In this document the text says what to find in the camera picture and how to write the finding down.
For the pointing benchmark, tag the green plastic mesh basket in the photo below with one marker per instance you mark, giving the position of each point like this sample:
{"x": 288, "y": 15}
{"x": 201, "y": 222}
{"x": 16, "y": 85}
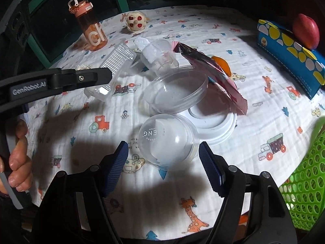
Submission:
{"x": 309, "y": 183}

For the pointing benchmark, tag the orange peel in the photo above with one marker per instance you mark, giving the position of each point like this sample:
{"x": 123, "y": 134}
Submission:
{"x": 223, "y": 66}

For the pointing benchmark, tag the clear plastic dome lid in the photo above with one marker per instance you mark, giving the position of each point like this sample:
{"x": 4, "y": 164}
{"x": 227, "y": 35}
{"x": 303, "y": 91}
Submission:
{"x": 175, "y": 91}

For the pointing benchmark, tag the cream toy with red spots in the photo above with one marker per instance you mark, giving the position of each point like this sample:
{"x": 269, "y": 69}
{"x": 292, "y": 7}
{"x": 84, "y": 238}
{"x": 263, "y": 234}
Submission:
{"x": 135, "y": 21}

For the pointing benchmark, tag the red snack wrapper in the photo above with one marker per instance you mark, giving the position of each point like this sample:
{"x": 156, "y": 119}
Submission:
{"x": 223, "y": 81}

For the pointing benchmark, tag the clear plastic jar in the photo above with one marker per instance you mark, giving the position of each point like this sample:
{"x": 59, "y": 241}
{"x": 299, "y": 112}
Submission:
{"x": 162, "y": 56}

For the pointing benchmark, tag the white printed blanket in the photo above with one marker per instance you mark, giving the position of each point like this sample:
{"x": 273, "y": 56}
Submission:
{"x": 254, "y": 56}

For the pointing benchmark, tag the blue dotted tissue box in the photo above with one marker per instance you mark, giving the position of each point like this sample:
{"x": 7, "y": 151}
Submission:
{"x": 279, "y": 48}

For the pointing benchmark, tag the person's left hand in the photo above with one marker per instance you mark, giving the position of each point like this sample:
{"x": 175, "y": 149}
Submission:
{"x": 21, "y": 162}

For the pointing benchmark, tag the clear round labelled container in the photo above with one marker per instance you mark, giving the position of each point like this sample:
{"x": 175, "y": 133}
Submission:
{"x": 165, "y": 142}

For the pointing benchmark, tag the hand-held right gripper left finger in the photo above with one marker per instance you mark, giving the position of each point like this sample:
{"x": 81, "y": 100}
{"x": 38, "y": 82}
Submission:
{"x": 119, "y": 162}

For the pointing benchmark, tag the white plastic lid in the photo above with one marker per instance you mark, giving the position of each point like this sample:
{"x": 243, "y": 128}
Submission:
{"x": 215, "y": 129}

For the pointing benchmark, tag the orange water bottle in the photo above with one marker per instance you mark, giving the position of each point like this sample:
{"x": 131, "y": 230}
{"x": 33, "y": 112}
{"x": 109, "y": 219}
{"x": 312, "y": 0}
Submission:
{"x": 92, "y": 30}

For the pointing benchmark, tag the clear hinged plastic box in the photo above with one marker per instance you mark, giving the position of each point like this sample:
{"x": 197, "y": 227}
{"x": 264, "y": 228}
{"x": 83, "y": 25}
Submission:
{"x": 119, "y": 56}

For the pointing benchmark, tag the red apple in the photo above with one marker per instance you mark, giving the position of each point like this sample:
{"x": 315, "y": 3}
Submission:
{"x": 306, "y": 30}

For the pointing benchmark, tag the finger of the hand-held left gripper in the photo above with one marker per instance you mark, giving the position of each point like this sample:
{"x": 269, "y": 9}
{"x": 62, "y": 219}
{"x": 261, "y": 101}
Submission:
{"x": 83, "y": 77}

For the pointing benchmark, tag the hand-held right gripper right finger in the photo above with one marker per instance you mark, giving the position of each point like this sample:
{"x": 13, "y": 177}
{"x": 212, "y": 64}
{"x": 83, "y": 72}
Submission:
{"x": 209, "y": 167}

